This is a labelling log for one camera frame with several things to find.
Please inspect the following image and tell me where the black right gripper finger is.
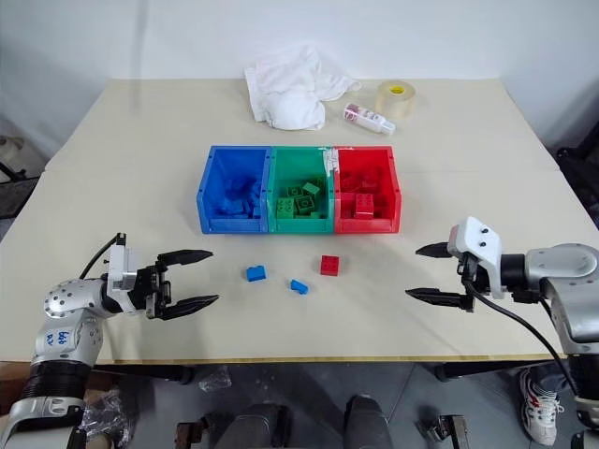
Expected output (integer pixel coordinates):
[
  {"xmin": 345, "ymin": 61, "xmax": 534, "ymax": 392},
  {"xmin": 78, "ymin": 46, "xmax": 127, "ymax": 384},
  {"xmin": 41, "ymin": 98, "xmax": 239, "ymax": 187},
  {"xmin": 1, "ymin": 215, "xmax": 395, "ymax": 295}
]
[
  {"xmin": 404, "ymin": 287, "xmax": 470, "ymax": 309},
  {"xmin": 416, "ymin": 242, "xmax": 453, "ymax": 259}
]

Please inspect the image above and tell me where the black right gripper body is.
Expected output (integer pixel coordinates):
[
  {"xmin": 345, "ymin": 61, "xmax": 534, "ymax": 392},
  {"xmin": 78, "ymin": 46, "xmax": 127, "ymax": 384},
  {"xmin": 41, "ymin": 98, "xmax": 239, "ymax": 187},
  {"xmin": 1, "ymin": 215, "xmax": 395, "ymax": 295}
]
[{"xmin": 455, "ymin": 252, "xmax": 489, "ymax": 312}]

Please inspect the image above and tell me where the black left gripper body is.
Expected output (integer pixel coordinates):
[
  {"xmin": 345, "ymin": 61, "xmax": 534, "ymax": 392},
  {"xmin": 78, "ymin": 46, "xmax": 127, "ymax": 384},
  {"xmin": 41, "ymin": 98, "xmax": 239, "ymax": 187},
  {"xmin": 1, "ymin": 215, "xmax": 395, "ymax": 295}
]
[{"xmin": 130, "ymin": 261, "xmax": 173, "ymax": 322}]

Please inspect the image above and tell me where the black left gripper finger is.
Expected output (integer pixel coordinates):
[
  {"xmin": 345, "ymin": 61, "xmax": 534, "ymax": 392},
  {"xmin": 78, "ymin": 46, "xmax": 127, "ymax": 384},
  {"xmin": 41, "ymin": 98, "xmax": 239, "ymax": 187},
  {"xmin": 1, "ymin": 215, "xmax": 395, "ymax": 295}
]
[
  {"xmin": 156, "ymin": 249, "xmax": 215, "ymax": 272},
  {"xmin": 160, "ymin": 294, "xmax": 221, "ymax": 321}
]

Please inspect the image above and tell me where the blue plastic bin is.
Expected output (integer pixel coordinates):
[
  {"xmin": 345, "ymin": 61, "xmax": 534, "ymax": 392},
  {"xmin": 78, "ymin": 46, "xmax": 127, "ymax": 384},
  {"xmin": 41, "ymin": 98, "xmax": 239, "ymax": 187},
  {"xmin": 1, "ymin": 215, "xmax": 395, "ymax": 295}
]
[{"xmin": 196, "ymin": 144, "xmax": 273, "ymax": 235}]

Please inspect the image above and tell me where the red plastic bin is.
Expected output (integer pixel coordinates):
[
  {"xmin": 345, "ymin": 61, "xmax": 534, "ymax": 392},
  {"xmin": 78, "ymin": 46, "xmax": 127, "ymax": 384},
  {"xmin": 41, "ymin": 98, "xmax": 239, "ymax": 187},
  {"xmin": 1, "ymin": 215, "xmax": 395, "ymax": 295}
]
[{"xmin": 329, "ymin": 145, "xmax": 403, "ymax": 235}]

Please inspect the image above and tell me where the clear plastic bag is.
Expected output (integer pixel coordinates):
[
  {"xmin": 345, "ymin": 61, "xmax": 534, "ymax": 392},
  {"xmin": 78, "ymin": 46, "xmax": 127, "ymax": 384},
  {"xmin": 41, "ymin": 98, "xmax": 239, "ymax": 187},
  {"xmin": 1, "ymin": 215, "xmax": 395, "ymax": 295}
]
[
  {"xmin": 197, "ymin": 366, "xmax": 233, "ymax": 395},
  {"xmin": 78, "ymin": 386, "xmax": 134, "ymax": 442}
]

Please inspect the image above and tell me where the red toy block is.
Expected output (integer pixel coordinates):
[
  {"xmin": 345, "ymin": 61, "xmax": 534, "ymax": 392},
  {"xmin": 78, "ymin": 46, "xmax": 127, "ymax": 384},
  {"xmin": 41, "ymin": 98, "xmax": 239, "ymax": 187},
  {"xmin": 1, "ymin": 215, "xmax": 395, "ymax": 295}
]
[
  {"xmin": 354, "ymin": 193, "xmax": 376, "ymax": 221},
  {"xmin": 319, "ymin": 254, "xmax": 343, "ymax": 278}
]

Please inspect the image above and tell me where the green plastic bin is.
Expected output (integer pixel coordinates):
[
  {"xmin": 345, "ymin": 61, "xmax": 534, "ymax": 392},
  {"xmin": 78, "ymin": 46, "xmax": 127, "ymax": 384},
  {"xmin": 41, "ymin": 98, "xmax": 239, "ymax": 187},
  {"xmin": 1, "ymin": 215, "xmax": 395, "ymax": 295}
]
[{"xmin": 265, "ymin": 145, "xmax": 335, "ymax": 234}]

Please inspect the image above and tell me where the dark rounded shape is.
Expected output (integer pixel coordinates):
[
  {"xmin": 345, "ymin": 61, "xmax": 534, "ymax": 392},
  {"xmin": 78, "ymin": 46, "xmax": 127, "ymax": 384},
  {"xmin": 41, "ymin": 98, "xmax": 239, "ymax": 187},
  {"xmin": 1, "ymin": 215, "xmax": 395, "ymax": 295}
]
[
  {"xmin": 204, "ymin": 403, "xmax": 290, "ymax": 449},
  {"xmin": 343, "ymin": 394, "xmax": 393, "ymax": 449}
]

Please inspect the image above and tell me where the white tape strip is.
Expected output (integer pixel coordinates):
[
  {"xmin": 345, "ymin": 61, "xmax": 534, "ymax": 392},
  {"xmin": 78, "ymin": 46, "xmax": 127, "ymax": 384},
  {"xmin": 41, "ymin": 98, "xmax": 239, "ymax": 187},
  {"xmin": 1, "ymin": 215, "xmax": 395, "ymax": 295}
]
[{"xmin": 317, "ymin": 146, "xmax": 342, "ymax": 175}]

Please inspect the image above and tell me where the white red sneaker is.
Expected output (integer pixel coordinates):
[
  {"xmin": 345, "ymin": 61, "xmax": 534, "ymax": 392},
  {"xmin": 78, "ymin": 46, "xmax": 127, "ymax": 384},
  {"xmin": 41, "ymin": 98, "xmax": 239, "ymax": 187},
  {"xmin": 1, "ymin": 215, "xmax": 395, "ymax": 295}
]
[{"xmin": 518, "ymin": 366, "xmax": 564, "ymax": 446}]

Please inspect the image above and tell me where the small white pink bottle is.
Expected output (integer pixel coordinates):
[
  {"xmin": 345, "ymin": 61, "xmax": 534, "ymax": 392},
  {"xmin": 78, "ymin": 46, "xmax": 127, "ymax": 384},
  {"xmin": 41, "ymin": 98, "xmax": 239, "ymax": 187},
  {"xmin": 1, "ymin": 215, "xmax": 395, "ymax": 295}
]
[{"xmin": 343, "ymin": 102, "xmax": 398, "ymax": 138}]

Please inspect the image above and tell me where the black chair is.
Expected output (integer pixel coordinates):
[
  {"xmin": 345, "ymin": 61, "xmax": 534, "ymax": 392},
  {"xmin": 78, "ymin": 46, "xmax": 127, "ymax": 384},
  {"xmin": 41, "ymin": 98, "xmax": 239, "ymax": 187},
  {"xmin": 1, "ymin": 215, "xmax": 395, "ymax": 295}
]
[{"xmin": 555, "ymin": 143, "xmax": 599, "ymax": 217}]

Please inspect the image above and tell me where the clear tape roll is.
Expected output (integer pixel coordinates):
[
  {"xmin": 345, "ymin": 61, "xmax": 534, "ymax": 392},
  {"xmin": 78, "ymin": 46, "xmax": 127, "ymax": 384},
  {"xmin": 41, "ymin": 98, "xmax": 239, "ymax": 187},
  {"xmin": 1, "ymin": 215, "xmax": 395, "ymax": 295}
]
[{"xmin": 373, "ymin": 80, "xmax": 418, "ymax": 123}]

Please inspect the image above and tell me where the dark equipment stand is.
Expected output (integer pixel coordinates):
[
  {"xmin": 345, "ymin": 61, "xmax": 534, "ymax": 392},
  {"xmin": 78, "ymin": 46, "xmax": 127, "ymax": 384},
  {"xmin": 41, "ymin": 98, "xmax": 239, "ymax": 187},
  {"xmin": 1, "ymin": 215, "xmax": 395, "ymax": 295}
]
[{"xmin": 0, "ymin": 119, "xmax": 46, "ymax": 219}]

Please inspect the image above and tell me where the white crumpled cloth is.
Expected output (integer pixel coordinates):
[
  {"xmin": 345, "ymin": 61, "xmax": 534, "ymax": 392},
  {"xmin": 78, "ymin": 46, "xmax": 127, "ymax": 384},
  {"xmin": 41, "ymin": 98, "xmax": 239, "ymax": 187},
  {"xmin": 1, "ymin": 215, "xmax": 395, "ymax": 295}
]
[{"xmin": 242, "ymin": 43, "xmax": 362, "ymax": 133}]

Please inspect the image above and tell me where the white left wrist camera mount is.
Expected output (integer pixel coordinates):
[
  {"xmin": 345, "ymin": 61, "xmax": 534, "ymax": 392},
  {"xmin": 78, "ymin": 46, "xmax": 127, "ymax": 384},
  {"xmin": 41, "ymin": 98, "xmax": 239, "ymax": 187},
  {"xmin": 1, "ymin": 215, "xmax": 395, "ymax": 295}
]
[{"xmin": 105, "ymin": 243, "xmax": 142, "ymax": 300}]

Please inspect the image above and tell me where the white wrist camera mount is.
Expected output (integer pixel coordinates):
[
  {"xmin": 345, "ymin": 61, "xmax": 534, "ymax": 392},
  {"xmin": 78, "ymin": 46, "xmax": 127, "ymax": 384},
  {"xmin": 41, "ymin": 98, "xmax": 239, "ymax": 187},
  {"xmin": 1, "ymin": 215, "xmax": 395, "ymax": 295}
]
[
  {"xmin": 447, "ymin": 215, "xmax": 507, "ymax": 300},
  {"xmin": 105, "ymin": 243, "xmax": 142, "ymax": 300}
]

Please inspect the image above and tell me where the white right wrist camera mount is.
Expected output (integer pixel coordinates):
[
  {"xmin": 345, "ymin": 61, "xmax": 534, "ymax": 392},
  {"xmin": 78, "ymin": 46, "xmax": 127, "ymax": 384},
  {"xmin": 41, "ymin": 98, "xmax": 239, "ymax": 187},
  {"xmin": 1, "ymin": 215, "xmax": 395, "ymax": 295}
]
[{"xmin": 447, "ymin": 215, "xmax": 507, "ymax": 300}]

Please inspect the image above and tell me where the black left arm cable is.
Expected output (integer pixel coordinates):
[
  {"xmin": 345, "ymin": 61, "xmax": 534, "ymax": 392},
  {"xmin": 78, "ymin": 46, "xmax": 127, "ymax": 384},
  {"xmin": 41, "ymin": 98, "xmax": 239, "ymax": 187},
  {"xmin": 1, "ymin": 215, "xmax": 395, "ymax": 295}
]
[{"xmin": 78, "ymin": 231, "xmax": 128, "ymax": 282}]

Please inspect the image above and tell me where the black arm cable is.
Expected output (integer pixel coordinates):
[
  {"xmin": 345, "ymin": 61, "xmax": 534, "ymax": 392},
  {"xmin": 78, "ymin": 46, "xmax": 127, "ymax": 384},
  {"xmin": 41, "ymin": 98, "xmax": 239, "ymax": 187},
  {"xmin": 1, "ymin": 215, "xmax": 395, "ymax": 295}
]
[
  {"xmin": 467, "ymin": 280, "xmax": 584, "ymax": 401},
  {"xmin": 78, "ymin": 231, "xmax": 128, "ymax": 282}
]

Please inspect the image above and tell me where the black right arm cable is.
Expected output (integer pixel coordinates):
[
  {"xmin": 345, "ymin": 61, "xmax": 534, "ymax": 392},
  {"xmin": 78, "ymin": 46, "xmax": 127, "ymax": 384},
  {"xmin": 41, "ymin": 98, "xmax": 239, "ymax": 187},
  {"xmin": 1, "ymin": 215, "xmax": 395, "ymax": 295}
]
[{"xmin": 467, "ymin": 280, "xmax": 584, "ymax": 401}]

